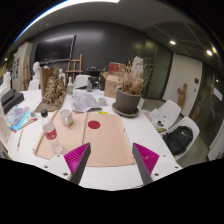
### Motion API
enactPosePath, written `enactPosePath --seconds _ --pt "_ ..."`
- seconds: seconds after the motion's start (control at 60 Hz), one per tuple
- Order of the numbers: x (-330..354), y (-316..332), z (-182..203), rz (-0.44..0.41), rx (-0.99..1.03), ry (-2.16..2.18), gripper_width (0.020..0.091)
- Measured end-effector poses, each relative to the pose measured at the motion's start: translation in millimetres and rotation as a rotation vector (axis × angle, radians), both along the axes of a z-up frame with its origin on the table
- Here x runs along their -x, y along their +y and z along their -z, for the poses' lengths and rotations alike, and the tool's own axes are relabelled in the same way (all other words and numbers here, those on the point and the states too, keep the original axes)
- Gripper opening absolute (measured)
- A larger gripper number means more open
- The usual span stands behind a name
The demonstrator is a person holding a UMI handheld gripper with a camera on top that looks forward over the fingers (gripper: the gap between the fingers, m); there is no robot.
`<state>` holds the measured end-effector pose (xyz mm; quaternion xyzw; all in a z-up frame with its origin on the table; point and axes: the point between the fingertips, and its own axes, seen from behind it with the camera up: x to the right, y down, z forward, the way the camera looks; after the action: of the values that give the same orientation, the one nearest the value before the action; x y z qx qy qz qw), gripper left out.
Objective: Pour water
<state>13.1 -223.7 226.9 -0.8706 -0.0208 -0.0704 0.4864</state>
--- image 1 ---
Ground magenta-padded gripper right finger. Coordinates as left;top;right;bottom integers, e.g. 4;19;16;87
131;142;183;187

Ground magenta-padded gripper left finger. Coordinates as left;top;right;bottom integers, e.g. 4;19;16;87
42;142;92;186

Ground clear red-labelled drink bottle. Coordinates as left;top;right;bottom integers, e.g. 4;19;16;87
40;109;64;154

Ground black backpack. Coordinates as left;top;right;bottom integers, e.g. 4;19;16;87
162;125;194;156

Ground flat round red coaster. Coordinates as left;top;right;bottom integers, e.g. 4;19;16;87
87;120;102;131

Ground white ceramic mug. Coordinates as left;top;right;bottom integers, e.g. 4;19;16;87
59;108;74;127

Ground papers on chair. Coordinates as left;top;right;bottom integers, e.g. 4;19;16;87
149;108;168;126

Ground grey plant saucer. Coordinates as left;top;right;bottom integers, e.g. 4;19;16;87
111;101;140;118

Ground white plastic chair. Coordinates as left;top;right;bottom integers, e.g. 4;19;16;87
159;116;201;161
28;79;41;91
73;74;91;90
146;99;182;131

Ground plastic-wrapped newspaper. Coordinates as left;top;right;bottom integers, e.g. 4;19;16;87
70;89;103;113

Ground grey pot with dried plant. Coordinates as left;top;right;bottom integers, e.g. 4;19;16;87
114;58;153;115

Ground colourful holographic sheet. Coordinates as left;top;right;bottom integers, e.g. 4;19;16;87
5;105;32;133

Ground gold sculpture on wooden base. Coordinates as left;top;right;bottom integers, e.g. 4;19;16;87
34;67;68;113

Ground small green-labelled spray bottle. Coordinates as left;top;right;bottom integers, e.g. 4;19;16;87
67;76;74;96

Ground wooden mannequin figure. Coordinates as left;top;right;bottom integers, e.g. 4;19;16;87
176;82;188;109

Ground brown cardboard box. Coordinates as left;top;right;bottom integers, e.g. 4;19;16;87
103;73;124;99

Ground black box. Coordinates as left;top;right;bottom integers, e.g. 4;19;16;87
0;89;25;114

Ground wooden easel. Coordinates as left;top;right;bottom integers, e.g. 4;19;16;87
21;56;32;91
65;53;84;84

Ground red box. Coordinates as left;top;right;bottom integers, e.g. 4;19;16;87
108;61;125;75

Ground white plaster bust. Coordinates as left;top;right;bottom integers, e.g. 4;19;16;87
31;61;42;81

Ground long ceiling light panel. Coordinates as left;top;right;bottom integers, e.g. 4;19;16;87
13;0;121;43

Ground wooden-handled paintbrush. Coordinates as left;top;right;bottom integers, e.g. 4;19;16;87
18;117;39;131

